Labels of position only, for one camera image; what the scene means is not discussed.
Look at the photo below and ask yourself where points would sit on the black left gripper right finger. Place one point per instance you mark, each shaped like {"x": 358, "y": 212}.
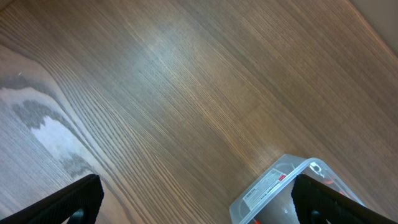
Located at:
{"x": 316, "y": 203}

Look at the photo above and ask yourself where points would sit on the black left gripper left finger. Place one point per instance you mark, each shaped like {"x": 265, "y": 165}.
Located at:
{"x": 78, "y": 202}

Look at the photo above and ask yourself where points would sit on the orange black pliers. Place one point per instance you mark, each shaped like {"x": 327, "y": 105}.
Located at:
{"x": 327, "y": 178}

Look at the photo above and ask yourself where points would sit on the red black screwdriver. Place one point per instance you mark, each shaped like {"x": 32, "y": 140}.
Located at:
{"x": 257, "y": 221}

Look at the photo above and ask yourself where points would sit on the clear plastic container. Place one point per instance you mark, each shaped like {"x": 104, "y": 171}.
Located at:
{"x": 268, "y": 199}

